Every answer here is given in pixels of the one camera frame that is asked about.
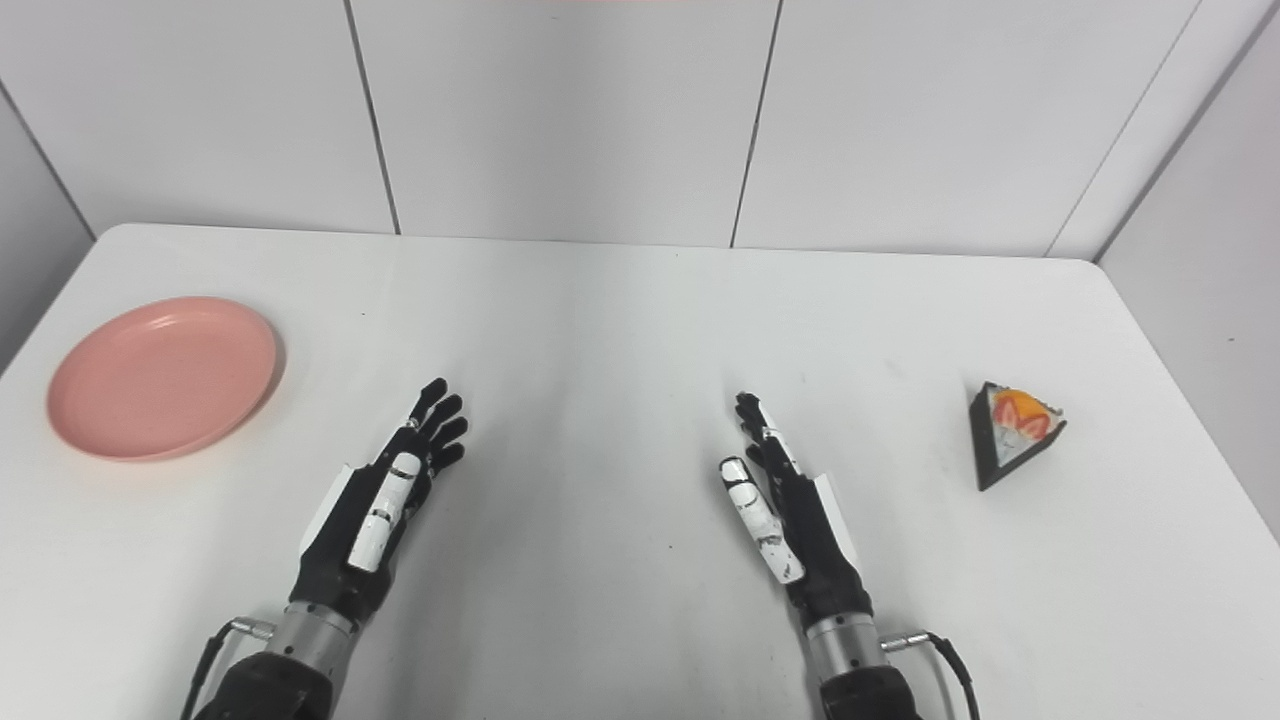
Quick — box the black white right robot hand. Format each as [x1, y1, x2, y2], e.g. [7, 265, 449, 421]
[718, 391, 874, 631]

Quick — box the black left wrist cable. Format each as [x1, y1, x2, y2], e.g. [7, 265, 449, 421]
[180, 618, 276, 720]

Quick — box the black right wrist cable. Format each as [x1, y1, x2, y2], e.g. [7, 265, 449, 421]
[880, 630, 983, 720]

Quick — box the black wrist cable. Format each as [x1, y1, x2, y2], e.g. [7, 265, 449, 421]
[880, 630, 983, 720]
[180, 618, 276, 720]

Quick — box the chocolate cake slice with fruit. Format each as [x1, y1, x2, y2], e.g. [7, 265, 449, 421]
[968, 381, 1067, 492]

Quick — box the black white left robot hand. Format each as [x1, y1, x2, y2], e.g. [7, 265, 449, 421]
[290, 378, 469, 623]

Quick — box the pink round plate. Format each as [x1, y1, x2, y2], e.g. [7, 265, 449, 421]
[46, 296, 282, 462]

